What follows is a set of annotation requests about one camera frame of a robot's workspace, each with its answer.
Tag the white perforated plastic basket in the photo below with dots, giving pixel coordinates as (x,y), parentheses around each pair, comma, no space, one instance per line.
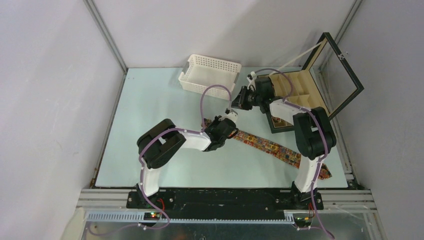
(200,72)

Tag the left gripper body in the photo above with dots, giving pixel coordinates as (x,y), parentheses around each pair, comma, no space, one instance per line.
(214,123)

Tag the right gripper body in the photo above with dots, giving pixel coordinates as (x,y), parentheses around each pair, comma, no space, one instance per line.
(249,98)

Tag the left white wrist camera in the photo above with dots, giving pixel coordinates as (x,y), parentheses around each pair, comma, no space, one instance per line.
(231,115)

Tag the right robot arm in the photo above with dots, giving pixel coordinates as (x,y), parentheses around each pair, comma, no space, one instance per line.
(314,135)

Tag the colourful patterned tie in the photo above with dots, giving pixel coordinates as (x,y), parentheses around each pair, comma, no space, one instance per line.
(276,150)

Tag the black compartment tie box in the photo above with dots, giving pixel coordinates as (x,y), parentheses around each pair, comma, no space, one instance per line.
(326,79)

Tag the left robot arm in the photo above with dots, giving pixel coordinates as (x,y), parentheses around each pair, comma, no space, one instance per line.
(157,146)

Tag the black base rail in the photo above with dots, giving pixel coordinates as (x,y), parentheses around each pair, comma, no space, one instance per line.
(225,203)

